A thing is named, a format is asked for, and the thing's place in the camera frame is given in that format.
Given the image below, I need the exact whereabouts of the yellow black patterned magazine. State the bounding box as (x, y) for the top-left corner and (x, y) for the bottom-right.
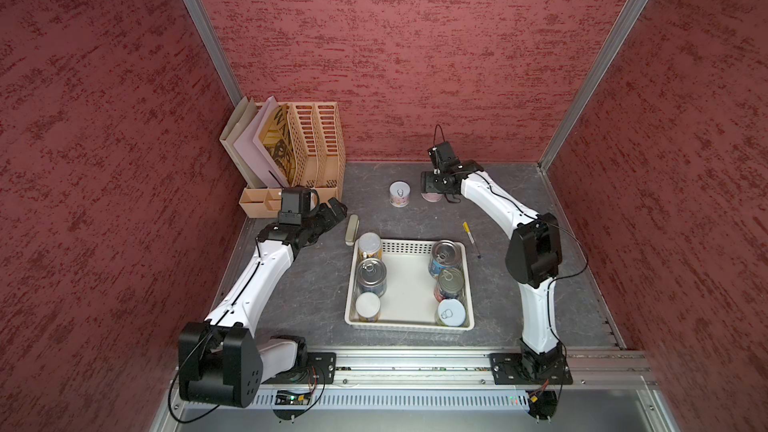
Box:
(255, 104), (297, 186)

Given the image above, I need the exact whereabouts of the left aluminium corner post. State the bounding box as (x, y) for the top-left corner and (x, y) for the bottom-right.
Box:
(182, 0), (243, 105)

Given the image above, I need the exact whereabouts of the left round black electronics board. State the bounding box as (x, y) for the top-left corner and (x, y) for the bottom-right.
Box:
(271, 390), (314, 422)

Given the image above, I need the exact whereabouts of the light blue corn can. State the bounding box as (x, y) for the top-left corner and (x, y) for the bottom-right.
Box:
(428, 240), (461, 279)

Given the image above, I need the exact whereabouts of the dark blue silver-top can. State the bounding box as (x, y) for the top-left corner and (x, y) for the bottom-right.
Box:
(355, 257), (387, 297)

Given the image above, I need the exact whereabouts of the pink file folder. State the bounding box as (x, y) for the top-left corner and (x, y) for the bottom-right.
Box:
(225, 97), (286, 188)

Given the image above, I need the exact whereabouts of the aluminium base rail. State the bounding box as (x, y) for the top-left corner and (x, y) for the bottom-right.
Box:
(150, 347), (680, 431)

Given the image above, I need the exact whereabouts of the white perforated plastic basket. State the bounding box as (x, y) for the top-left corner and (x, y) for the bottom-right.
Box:
(344, 239), (475, 334)

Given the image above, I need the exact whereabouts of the small yellow white-lid can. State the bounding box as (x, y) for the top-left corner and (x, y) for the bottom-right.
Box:
(355, 292), (381, 322)

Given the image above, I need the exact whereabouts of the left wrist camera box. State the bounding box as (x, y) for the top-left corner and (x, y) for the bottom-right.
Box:
(277, 187), (320, 225)

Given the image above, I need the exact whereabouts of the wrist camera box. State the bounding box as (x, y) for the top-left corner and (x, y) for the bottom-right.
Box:
(428, 141), (461, 174)
(277, 187), (320, 225)

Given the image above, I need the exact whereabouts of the pink can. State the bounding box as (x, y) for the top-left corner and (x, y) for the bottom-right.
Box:
(421, 193), (443, 203)
(389, 181), (411, 208)

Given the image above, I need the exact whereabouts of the yellow can with white lid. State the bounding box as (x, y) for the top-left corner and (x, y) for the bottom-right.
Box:
(357, 232), (383, 260)

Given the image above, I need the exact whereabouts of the beige file folder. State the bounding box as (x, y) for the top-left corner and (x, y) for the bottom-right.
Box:
(218, 95), (267, 190)

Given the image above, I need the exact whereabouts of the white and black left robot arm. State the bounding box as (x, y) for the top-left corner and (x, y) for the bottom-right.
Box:
(175, 188), (348, 408)

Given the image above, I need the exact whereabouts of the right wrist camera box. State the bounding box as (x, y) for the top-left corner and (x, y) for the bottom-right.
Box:
(428, 141), (461, 174)

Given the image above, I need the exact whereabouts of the yellow white pen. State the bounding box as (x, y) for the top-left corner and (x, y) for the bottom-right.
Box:
(462, 221), (482, 259)

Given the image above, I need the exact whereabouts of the peach plastic desk organizer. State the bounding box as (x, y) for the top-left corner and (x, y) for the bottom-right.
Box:
(219, 98), (346, 218)

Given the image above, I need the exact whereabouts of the green label white-top can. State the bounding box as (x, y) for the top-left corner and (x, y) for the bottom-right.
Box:
(435, 299), (467, 327)

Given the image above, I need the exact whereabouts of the aluminium corner post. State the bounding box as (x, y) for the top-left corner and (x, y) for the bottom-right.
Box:
(182, 0), (243, 105)
(538, 0), (649, 174)

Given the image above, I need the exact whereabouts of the right aluminium corner post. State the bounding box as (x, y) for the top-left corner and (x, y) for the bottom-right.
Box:
(538, 0), (649, 174)

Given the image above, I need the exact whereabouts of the dark navy red can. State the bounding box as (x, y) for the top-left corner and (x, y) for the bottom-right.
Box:
(434, 267), (465, 302)

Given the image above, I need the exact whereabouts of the right round black electronics board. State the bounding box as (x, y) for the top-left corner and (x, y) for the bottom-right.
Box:
(528, 391), (558, 421)

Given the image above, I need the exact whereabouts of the round black electronics board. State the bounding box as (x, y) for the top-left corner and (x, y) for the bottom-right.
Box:
(271, 390), (314, 422)
(528, 391), (558, 421)

